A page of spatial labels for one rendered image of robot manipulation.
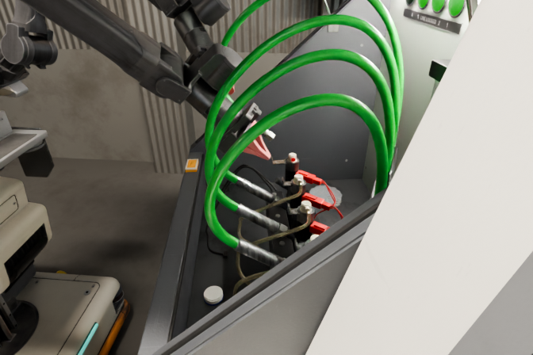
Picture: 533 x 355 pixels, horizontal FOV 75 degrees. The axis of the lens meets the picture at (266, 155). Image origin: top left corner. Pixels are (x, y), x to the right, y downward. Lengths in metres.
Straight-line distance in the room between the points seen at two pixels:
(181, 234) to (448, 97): 0.59
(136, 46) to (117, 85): 2.22
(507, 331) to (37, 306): 1.61
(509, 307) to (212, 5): 0.72
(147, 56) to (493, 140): 0.49
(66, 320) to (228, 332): 1.20
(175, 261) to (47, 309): 1.02
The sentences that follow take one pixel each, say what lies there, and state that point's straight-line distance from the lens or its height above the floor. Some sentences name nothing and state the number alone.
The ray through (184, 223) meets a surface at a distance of 0.78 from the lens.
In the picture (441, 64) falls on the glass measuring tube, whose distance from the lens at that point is 0.67.
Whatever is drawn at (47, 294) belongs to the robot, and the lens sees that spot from 1.72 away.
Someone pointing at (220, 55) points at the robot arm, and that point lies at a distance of 0.60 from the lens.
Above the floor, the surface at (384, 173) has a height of 1.21.
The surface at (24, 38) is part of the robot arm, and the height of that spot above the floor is 1.27.
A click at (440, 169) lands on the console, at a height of 1.31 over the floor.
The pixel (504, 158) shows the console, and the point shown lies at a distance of 0.24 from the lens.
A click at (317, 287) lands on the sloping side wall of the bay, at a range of 0.40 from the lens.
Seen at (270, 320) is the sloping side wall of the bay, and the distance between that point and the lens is 0.43.
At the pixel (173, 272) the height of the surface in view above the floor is 0.95.
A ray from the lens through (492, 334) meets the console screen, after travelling 0.23.
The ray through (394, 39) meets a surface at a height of 1.32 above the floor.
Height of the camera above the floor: 1.44
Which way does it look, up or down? 29 degrees down
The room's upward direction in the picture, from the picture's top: straight up
